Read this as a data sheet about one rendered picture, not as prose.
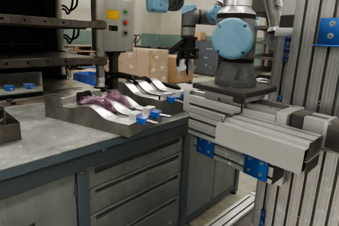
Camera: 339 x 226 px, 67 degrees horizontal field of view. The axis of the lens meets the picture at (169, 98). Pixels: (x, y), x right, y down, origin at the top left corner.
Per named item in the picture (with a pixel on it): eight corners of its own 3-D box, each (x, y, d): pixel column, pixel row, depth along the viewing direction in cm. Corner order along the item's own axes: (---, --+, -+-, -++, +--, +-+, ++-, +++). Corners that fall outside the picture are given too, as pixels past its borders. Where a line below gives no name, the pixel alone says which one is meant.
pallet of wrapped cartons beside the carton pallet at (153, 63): (170, 91, 590) (172, 49, 568) (146, 96, 530) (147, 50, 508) (133, 83, 665) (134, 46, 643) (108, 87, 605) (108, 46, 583)
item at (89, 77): (107, 85, 521) (107, 74, 516) (90, 87, 489) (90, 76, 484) (89, 80, 556) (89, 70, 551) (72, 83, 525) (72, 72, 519)
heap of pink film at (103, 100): (137, 107, 127) (137, 91, 125) (113, 116, 112) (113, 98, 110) (97, 99, 139) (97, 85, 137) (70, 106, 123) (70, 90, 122)
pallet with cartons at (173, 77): (192, 84, 677) (194, 56, 660) (174, 89, 612) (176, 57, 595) (156, 79, 745) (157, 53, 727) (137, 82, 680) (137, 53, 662)
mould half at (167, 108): (193, 109, 149) (194, 86, 146) (160, 118, 131) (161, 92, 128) (138, 94, 183) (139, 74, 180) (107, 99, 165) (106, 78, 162)
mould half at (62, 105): (161, 120, 126) (161, 99, 124) (128, 137, 104) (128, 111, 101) (85, 105, 149) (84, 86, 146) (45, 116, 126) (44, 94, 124)
